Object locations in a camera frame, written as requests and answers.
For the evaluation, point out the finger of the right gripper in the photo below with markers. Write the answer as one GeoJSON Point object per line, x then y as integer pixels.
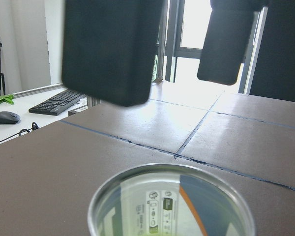
{"type": "Point", "coordinates": [226, 39]}
{"type": "Point", "coordinates": [109, 48]}

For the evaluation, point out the green plastic clamp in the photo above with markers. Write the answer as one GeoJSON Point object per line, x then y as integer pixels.
{"type": "Point", "coordinates": [7, 99]}

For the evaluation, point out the black keyboard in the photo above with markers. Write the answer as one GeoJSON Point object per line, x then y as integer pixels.
{"type": "Point", "coordinates": [57, 103]}

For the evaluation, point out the black computer mouse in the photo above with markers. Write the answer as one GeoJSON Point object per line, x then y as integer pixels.
{"type": "Point", "coordinates": [7, 117]}

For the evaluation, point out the clear tennis ball can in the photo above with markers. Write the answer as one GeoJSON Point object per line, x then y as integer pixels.
{"type": "Point", "coordinates": [168, 200]}

